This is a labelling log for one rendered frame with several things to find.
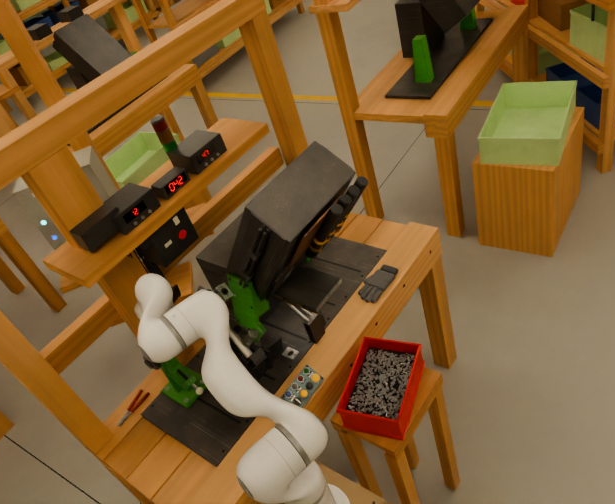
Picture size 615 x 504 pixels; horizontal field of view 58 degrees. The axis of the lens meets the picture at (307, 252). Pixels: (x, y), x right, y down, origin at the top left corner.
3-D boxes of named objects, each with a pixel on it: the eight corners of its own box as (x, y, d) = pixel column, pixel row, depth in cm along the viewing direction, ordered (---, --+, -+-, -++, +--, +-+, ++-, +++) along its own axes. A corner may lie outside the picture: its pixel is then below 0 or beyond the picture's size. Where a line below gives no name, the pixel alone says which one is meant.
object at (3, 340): (327, 206, 274) (266, 9, 213) (95, 455, 199) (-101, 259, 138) (313, 203, 280) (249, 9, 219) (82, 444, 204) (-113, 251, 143)
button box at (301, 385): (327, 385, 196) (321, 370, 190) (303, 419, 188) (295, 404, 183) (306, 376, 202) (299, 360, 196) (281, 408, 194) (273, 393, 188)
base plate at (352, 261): (388, 253, 237) (387, 249, 235) (219, 469, 181) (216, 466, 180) (311, 233, 262) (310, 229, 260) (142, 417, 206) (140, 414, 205)
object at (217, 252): (301, 279, 236) (277, 218, 215) (257, 330, 221) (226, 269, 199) (269, 269, 247) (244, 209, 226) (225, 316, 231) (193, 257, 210)
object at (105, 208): (128, 223, 179) (117, 206, 174) (92, 253, 171) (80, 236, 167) (115, 219, 183) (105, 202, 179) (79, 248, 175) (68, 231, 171)
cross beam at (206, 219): (284, 163, 256) (278, 147, 250) (57, 376, 190) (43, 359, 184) (276, 162, 259) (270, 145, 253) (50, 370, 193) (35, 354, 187)
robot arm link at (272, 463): (335, 486, 140) (314, 436, 125) (279, 541, 133) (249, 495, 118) (305, 455, 148) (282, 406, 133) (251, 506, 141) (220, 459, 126)
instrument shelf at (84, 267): (270, 131, 213) (267, 122, 211) (89, 289, 168) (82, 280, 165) (225, 125, 228) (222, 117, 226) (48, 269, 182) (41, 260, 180)
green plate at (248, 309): (274, 321, 201) (266, 271, 191) (258, 333, 195) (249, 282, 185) (251, 311, 207) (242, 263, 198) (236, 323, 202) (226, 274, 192)
